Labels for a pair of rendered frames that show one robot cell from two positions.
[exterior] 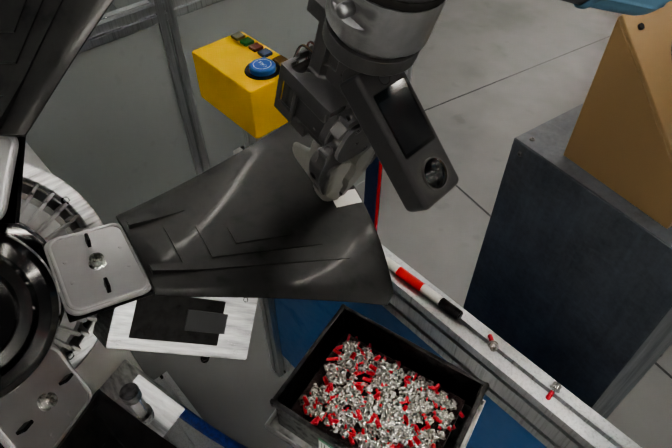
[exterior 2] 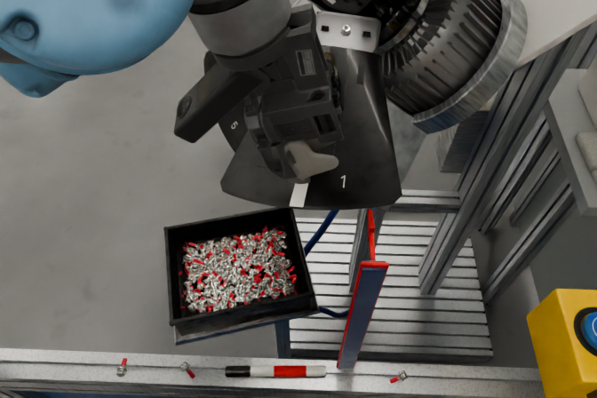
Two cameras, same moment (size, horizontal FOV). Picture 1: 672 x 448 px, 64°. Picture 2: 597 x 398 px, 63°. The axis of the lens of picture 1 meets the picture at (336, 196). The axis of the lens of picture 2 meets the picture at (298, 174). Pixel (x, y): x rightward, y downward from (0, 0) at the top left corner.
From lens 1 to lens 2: 0.65 m
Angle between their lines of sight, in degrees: 74
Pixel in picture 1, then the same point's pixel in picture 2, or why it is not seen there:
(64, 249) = (368, 25)
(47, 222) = (416, 43)
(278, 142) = (384, 172)
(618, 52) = not seen: outside the picture
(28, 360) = not seen: outside the picture
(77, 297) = (327, 17)
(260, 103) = (548, 308)
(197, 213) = (348, 88)
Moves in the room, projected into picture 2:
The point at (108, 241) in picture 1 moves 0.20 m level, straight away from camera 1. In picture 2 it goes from (361, 43) to (517, 64)
